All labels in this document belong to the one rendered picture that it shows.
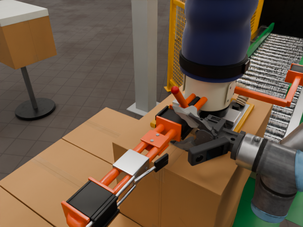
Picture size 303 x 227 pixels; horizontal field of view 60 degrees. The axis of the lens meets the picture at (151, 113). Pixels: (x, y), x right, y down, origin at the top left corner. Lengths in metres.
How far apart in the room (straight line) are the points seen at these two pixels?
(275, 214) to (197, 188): 0.21
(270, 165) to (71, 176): 0.98
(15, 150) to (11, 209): 1.24
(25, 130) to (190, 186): 2.14
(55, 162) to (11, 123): 1.48
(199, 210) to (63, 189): 0.71
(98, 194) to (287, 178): 0.43
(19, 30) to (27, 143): 0.96
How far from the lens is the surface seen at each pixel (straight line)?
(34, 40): 2.44
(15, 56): 2.39
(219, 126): 0.74
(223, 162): 0.87
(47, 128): 2.70
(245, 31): 0.85
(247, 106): 1.12
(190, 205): 0.88
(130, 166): 0.63
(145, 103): 2.64
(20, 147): 2.56
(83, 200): 0.58
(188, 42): 0.85
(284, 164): 0.69
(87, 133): 1.63
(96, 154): 1.48
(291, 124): 1.78
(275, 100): 0.97
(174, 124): 0.74
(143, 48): 2.39
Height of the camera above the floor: 1.54
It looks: 35 degrees down
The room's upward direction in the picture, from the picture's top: straight up
